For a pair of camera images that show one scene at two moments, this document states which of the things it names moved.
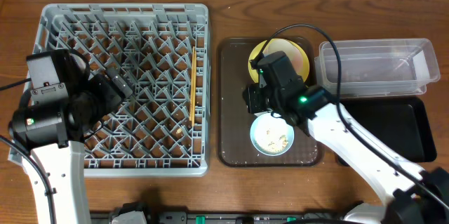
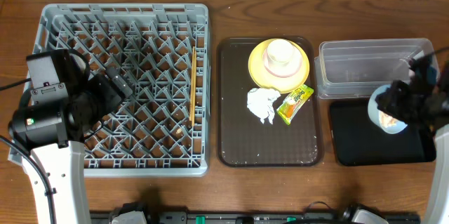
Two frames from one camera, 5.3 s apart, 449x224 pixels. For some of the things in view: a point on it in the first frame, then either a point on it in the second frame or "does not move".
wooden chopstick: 193,86 does not move
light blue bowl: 271,136 → 382,121
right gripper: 252,98 → 393,98
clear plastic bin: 376,67 does not move
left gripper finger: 119,81 does not move
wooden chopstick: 192,89 does not move
